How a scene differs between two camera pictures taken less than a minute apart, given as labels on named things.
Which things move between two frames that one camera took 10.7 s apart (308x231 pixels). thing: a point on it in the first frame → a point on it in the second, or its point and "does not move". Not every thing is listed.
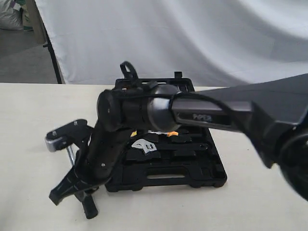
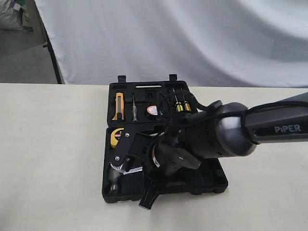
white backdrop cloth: (214, 43) does not move
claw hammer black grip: (89, 200) → (114, 177)
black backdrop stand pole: (49, 45) does not move
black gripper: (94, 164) → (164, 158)
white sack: (11, 18) does not move
